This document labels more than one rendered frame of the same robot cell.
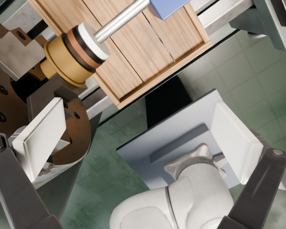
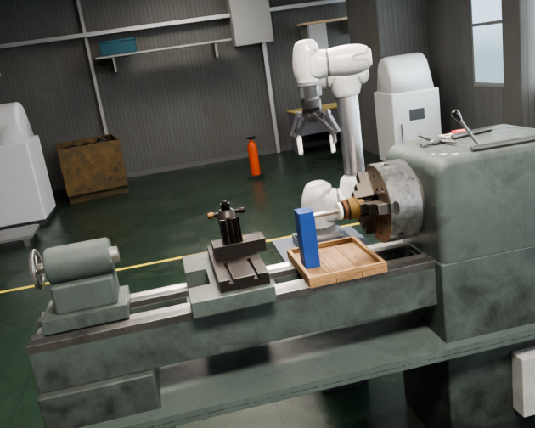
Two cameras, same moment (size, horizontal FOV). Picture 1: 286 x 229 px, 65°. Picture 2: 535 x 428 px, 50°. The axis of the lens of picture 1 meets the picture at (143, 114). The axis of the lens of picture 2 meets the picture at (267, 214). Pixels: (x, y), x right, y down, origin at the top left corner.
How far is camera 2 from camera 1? 2.18 m
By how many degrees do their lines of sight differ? 52
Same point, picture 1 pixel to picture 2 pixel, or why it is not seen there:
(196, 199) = (321, 199)
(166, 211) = (341, 196)
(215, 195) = (310, 199)
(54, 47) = (353, 202)
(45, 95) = (363, 191)
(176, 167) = (333, 233)
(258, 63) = not seen: hidden behind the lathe
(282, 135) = not seen: hidden behind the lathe
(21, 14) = (397, 267)
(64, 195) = not seen: hidden behind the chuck
